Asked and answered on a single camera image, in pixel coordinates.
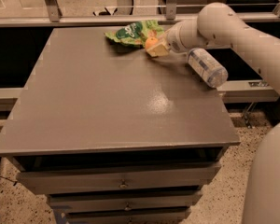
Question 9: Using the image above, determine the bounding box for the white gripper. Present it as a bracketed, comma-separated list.
[146, 23, 185, 57]

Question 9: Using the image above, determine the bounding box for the orange fruit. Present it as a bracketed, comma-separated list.
[145, 36, 159, 49]

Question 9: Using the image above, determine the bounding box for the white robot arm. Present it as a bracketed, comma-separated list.
[146, 2, 280, 224]

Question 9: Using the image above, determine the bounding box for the green rice chip bag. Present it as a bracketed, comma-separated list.
[105, 20, 164, 48]

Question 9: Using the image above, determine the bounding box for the clear plastic water bottle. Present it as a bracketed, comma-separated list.
[188, 49, 229, 88]

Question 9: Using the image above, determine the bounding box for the grey drawer cabinet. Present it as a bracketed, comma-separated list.
[0, 27, 239, 224]

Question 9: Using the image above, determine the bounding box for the metal railing frame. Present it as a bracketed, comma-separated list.
[0, 0, 280, 27]

